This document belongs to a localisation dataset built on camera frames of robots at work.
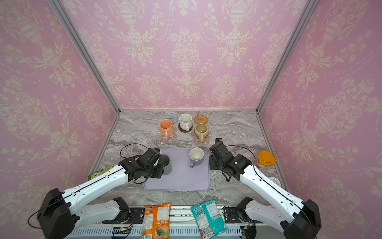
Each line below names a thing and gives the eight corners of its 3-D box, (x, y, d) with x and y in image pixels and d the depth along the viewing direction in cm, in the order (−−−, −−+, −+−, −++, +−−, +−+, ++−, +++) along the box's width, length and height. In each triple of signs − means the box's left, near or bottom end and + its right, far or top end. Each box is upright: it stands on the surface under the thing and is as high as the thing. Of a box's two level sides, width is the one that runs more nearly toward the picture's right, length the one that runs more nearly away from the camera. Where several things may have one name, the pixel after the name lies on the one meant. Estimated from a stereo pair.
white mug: (179, 134, 108) (178, 126, 101) (180, 121, 116) (179, 113, 109) (192, 134, 108) (191, 126, 101) (192, 121, 116) (192, 113, 109)
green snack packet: (90, 179, 89) (88, 177, 87) (90, 176, 90) (87, 174, 87) (113, 168, 93) (111, 166, 91) (112, 166, 94) (110, 164, 92)
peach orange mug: (160, 140, 104) (157, 132, 97) (162, 127, 112) (160, 119, 105) (172, 140, 104) (170, 132, 97) (173, 127, 112) (172, 119, 105)
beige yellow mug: (190, 140, 105) (190, 133, 98) (198, 128, 112) (198, 121, 105) (202, 145, 102) (203, 138, 96) (209, 133, 109) (210, 125, 102)
